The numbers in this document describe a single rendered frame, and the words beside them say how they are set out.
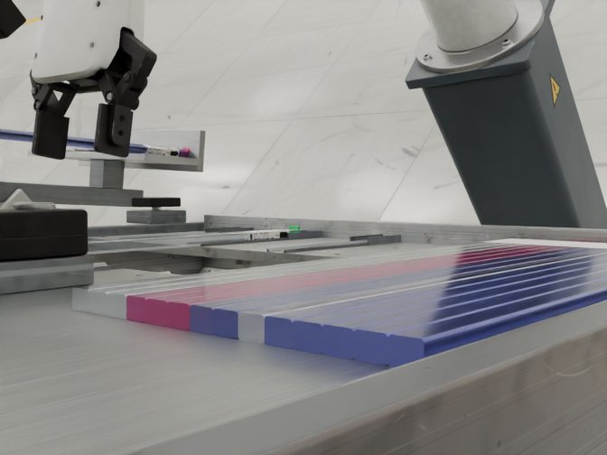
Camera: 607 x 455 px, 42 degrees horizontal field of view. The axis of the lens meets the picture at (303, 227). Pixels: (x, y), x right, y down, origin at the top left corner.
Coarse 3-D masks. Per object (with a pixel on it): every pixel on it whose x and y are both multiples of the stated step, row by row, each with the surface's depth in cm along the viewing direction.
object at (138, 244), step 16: (96, 240) 70; (112, 240) 70; (128, 240) 71; (144, 240) 73; (160, 240) 74; (176, 240) 76; (192, 240) 78; (208, 240) 79; (224, 240) 81; (240, 240) 83
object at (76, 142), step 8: (0, 128) 101; (0, 136) 100; (8, 136) 101; (16, 136) 102; (24, 136) 102; (32, 136) 103; (72, 136) 109; (72, 144) 108; (80, 144) 109; (88, 144) 109; (136, 144) 116; (136, 152) 116; (144, 152) 117; (184, 152) 122
